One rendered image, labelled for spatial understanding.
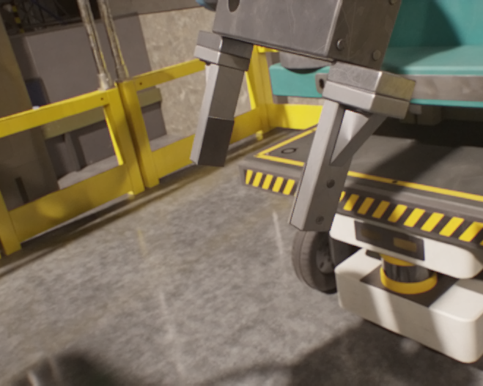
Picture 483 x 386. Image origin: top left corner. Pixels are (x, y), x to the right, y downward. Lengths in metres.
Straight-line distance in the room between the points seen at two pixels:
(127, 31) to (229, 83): 10.29
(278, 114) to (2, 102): 1.20
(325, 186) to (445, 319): 0.59
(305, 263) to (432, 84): 0.44
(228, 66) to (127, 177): 1.50
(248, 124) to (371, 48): 1.96
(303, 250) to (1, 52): 1.84
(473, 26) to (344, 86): 0.69
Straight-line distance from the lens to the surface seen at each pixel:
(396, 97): 0.30
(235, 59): 0.42
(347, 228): 0.91
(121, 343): 1.17
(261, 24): 0.36
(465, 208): 0.76
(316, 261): 1.09
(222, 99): 0.42
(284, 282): 1.21
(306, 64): 0.97
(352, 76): 0.30
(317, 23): 0.31
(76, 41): 10.13
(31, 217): 1.75
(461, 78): 0.82
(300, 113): 2.24
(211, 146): 0.42
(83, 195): 1.82
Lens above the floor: 0.65
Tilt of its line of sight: 22 degrees down
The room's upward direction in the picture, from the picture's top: 10 degrees counter-clockwise
